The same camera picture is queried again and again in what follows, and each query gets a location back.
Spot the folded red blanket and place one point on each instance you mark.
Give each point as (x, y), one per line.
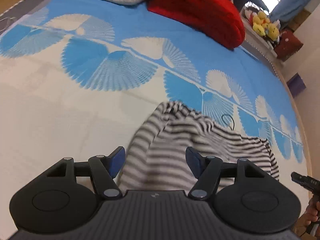
(200, 5)

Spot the yellow smiling plush toy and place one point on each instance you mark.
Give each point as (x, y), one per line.
(272, 31)

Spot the person's right hand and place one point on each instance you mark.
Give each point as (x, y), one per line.
(313, 212)

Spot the blue white patterned bed sheet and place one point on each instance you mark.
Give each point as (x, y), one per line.
(175, 30)

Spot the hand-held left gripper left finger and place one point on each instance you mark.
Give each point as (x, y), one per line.
(117, 162)

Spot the black white striped hoodie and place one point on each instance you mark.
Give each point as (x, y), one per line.
(175, 155)

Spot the yellow plush toys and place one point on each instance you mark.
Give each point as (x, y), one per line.
(260, 47)

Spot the dark red bag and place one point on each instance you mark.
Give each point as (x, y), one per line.
(290, 45)

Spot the purple box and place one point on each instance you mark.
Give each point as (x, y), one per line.
(296, 85)

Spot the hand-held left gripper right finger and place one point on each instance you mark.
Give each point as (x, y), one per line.
(196, 163)

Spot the white red plush toy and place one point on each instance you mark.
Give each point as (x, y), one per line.
(249, 13)

